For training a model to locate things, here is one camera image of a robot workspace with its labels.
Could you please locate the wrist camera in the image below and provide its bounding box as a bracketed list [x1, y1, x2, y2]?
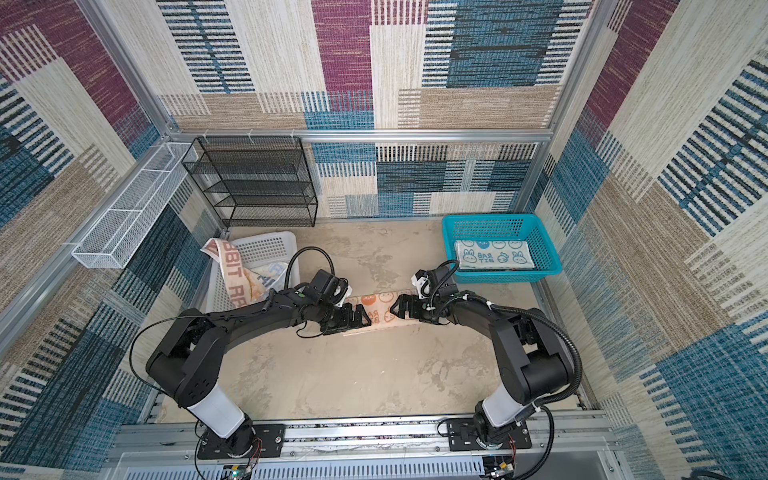
[411, 265, 452, 299]
[305, 270, 351, 305]

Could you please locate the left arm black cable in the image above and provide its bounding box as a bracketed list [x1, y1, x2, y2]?
[284, 245, 336, 292]

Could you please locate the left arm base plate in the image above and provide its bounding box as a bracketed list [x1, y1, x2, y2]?
[196, 423, 286, 460]

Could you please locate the white towel in basket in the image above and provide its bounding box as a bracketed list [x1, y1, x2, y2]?
[247, 262, 289, 298]

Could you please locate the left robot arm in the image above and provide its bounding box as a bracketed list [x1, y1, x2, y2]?
[145, 284, 372, 458]

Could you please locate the orange rabbit towel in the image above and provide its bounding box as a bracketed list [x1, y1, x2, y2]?
[201, 238, 266, 308]

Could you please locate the aluminium front rail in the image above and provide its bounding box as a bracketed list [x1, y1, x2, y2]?
[105, 410, 619, 467]

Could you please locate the black wire shelf rack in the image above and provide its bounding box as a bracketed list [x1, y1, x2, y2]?
[182, 136, 319, 228]

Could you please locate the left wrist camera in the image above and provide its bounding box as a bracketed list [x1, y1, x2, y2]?
[305, 270, 351, 305]

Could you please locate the white mesh wall tray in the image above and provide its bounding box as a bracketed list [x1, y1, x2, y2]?
[72, 142, 190, 269]

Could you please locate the teal plastic basket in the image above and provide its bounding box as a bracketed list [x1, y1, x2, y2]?
[442, 214, 562, 284]

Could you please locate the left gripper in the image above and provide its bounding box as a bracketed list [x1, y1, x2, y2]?
[316, 302, 372, 334]

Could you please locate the blue bunny towel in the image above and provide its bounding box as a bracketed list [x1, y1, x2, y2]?
[453, 240, 535, 270]

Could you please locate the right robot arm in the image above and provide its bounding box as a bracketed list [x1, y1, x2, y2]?
[389, 291, 583, 447]

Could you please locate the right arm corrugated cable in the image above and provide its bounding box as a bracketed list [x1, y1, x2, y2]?
[428, 259, 584, 475]

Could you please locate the white plastic basket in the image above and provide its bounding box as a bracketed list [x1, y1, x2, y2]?
[203, 231, 298, 312]

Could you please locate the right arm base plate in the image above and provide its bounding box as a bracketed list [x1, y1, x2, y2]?
[437, 416, 532, 451]

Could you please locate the orange bunny towel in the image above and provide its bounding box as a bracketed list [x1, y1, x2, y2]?
[343, 290, 419, 336]

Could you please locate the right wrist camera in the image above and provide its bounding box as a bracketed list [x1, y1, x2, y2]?
[411, 265, 452, 299]

